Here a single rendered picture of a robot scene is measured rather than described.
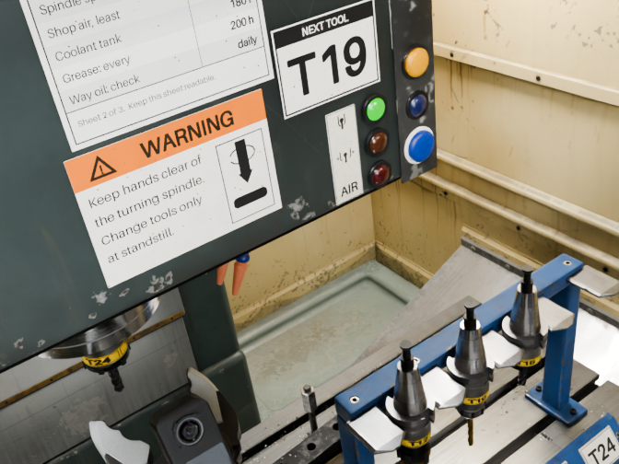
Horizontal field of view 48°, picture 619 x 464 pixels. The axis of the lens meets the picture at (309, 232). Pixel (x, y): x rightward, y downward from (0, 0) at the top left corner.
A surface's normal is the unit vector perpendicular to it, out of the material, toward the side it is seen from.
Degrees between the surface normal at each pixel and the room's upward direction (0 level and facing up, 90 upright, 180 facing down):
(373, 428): 0
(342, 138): 90
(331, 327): 0
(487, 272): 24
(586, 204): 90
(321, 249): 90
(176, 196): 90
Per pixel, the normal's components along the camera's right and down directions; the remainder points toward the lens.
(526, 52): -0.81, 0.40
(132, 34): 0.57, 0.38
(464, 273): -0.45, -0.60
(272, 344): -0.13, -0.83
